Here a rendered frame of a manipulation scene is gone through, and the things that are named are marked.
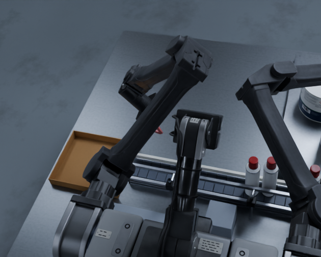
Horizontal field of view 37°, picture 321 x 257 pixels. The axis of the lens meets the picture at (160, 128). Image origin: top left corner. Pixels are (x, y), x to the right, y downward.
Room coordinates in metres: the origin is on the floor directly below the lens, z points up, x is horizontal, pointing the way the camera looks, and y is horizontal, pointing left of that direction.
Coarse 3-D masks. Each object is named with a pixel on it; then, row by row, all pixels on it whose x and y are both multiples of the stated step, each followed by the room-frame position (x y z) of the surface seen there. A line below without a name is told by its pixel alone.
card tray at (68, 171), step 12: (72, 132) 1.38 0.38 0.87; (84, 132) 1.37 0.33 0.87; (72, 144) 1.35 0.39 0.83; (84, 144) 1.33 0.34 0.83; (96, 144) 1.32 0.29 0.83; (108, 144) 1.31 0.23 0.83; (60, 156) 1.27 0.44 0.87; (72, 156) 1.28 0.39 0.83; (84, 156) 1.27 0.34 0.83; (60, 168) 1.23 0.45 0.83; (72, 168) 1.22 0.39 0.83; (84, 168) 1.21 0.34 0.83; (60, 180) 1.17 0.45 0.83; (72, 180) 1.16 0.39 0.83; (84, 180) 1.15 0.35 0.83
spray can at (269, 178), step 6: (270, 162) 0.91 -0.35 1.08; (264, 168) 0.92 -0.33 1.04; (270, 168) 0.91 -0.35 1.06; (276, 168) 0.91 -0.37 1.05; (264, 174) 0.91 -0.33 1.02; (270, 174) 0.90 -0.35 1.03; (276, 174) 0.90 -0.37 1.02; (264, 180) 0.91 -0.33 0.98; (270, 180) 0.90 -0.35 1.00; (276, 180) 0.90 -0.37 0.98; (264, 186) 0.91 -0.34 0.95; (270, 186) 0.89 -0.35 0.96
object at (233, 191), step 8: (136, 160) 1.17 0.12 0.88; (144, 160) 1.16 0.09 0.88; (136, 168) 1.13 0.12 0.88; (168, 168) 1.10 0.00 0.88; (136, 176) 1.10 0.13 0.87; (144, 176) 1.08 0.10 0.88; (152, 176) 1.08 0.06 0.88; (160, 176) 1.07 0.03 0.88; (168, 176) 1.06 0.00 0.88; (208, 176) 1.03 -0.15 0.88; (216, 176) 1.02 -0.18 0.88; (224, 176) 1.02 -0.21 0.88; (232, 176) 1.01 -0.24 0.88; (200, 184) 1.00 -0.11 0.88; (208, 184) 1.00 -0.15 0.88; (216, 184) 0.99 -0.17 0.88; (216, 192) 0.96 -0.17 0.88; (224, 192) 0.95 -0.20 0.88; (232, 192) 0.94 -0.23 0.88; (240, 192) 0.94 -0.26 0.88; (288, 192) 0.90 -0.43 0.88; (256, 200) 0.89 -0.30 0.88; (264, 200) 0.88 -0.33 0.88; (272, 200) 0.88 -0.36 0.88; (280, 200) 0.87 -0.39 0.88; (288, 200) 0.87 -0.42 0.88
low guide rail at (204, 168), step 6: (138, 156) 1.17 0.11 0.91; (144, 156) 1.16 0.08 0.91; (150, 156) 1.15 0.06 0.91; (162, 162) 1.12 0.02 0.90; (168, 162) 1.11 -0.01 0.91; (174, 162) 1.10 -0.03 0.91; (204, 168) 1.05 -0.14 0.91; (210, 168) 1.04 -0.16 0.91; (216, 168) 1.04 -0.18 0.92; (228, 174) 1.01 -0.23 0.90; (234, 174) 1.00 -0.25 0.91; (240, 174) 0.99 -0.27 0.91; (282, 180) 0.94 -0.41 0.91
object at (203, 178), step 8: (144, 168) 1.07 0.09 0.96; (152, 168) 1.06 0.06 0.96; (160, 168) 1.05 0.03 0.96; (200, 176) 0.98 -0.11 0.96; (224, 184) 0.94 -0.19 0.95; (232, 184) 0.93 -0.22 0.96; (240, 184) 0.92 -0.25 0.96; (264, 192) 0.88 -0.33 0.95; (272, 192) 0.87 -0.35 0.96; (280, 192) 0.86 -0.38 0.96
